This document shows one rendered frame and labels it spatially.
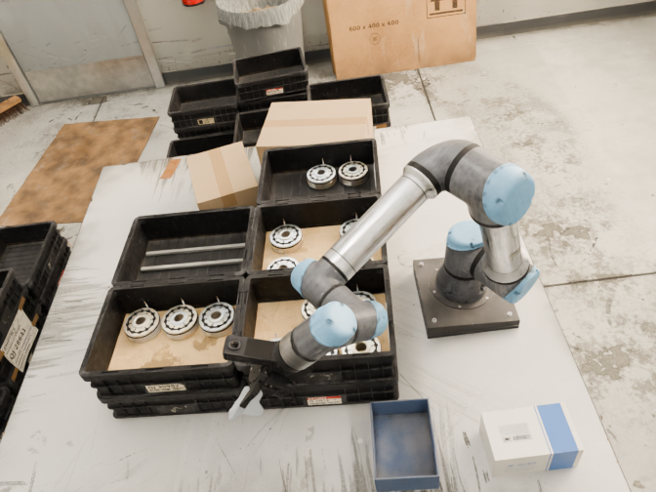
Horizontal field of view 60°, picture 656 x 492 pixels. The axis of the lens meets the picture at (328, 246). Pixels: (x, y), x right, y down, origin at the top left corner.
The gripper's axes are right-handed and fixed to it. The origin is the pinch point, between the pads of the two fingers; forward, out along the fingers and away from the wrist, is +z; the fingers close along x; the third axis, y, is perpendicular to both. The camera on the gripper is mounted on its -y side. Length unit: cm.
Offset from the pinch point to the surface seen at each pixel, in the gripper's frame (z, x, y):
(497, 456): -22, -3, 58
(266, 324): 16.8, 31.8, 13.7
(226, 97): 97, 235, 0
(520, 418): -26, 6, 63
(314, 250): 9, 60, 22
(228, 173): 32, 98, -5
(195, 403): 34.0, 11.1, 5.7
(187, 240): 40, 67, -9
